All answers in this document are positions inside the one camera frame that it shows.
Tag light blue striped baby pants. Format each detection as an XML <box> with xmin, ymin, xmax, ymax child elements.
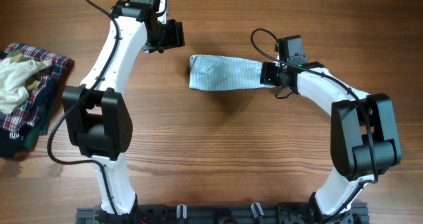
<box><xmin>189</xmin><ymin>54</ymin><xmax>273</xmax><ymax>91</ymax></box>

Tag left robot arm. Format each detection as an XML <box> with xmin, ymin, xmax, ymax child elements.
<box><xmin>62</xmin><ymin>0</ymin><xmax>184</xmax><ymax>223</ymax></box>

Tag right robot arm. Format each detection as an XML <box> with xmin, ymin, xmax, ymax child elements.
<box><xmin>260</xmin><ymin>35</ymin><xmax>401</xmax><ymax>223</ymax></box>

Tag olive green garment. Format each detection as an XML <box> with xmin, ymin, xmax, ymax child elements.
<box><xmin>7</xmin><ymin>50</ymin><xmax>40</xmax><ymax>93</ymax></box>

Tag dark green folded garment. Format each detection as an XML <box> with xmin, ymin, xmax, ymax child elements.
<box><xmin>22</xmin><ymin>98</ymin><xmax>54</xmax><ymax>151</ymax></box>

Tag white baby garment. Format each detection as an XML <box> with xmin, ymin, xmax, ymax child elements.
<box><xmin>1</xmin><ymin>57</ymin><xmax>52</xmax><ymax>114</ymax></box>

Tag red blue plaid shirt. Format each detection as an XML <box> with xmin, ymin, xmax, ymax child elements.
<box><xmin>1</xmin><ymin>43</ymin><xmax>74</xmax><ymax>132</ymax></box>

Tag navy blue folded garment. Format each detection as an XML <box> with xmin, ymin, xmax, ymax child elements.
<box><xmin>0</xmin><ymin>75</ymin><xmax>57</xmax><ymax>159</ymax></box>

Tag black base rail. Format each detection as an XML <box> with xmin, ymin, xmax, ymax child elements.
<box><xmin>75</xmin><ymin>202</ymin><xmax>370</xmax><ymax>224</ymax></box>

